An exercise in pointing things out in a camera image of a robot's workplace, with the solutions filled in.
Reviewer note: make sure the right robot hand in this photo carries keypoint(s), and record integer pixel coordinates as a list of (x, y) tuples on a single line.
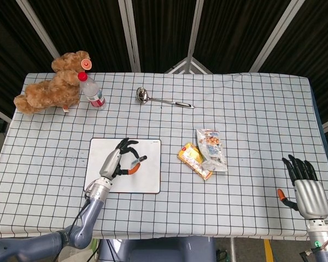
[(310, 197)]

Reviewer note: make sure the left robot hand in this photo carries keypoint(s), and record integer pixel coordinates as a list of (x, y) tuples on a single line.
[(114, 162)]

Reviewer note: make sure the whiteboard marker pen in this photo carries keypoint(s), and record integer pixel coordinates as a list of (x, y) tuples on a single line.
[(139, 160)]

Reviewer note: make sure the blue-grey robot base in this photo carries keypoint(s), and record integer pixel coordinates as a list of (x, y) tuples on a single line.
[(155, 249)]

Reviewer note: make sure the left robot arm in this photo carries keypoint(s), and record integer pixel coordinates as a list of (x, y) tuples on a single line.
[(71, 226)]

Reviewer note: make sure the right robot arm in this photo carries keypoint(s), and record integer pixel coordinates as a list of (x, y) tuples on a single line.
[(322, 240)]

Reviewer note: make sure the white dry-erase board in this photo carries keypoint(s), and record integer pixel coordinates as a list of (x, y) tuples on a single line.
[(145, 166)]

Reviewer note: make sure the checkered tablecloth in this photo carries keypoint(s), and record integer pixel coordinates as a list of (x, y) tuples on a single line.
[(164, 122)]

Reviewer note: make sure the clear plastic water bottle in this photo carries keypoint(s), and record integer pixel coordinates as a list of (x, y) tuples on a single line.
[(92, 92)]

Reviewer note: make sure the stainless steel ladle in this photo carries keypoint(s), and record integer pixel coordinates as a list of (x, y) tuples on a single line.
[(158, 98)]

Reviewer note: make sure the yellow snack packet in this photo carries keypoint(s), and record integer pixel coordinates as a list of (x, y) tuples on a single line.
[(194, 159)]

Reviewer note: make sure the clear peanut snack bag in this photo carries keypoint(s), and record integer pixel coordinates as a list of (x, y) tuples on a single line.
[(211, 150)]

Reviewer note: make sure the brown plush teddy bear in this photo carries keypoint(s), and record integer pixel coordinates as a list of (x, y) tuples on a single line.
[(50, 84)]

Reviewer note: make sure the metal frame stand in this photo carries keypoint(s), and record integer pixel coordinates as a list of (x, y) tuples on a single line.
[(188, 65)]

